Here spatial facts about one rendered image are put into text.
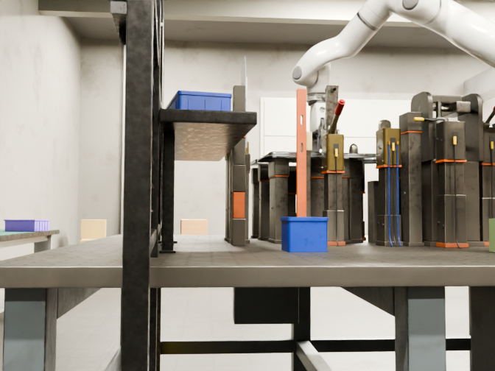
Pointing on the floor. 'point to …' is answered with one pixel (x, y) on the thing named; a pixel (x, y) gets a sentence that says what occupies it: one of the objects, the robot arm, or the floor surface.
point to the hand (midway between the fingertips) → (318, 147)
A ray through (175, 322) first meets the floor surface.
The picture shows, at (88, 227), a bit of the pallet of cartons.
